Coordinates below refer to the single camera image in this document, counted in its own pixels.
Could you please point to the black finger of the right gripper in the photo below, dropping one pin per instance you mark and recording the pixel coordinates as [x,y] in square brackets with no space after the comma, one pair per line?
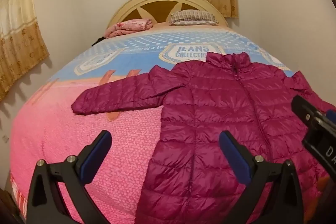
[331,115]

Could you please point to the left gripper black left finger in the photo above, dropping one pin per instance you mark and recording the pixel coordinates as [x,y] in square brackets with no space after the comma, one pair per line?
[46,203]

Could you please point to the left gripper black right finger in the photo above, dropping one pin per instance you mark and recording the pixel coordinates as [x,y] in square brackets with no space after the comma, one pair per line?
[284,203]

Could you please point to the magenta quilted puffer jacket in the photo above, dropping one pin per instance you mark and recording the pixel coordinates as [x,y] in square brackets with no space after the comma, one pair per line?
[188,179]

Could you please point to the pink and blue bedspread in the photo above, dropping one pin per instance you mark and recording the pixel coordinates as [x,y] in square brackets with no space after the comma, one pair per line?
[47,128]

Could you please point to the beige side curtain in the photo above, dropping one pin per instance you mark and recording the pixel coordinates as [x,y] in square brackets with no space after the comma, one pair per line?
[22,45]

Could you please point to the striped grey pillow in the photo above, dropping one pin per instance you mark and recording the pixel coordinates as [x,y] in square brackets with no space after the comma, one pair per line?
[192,18]

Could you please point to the dark object beside bed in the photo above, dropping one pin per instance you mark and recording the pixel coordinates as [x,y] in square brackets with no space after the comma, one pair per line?
[98,40]

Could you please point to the cream wooden headboard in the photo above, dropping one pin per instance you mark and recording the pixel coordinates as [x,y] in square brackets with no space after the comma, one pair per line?
[160,11]

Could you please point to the folded pink floral blanket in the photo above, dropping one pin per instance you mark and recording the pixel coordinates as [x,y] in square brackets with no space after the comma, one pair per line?
[128,27]

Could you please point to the white wall switch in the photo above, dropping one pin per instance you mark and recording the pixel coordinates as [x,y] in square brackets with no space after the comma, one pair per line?
[5,138]

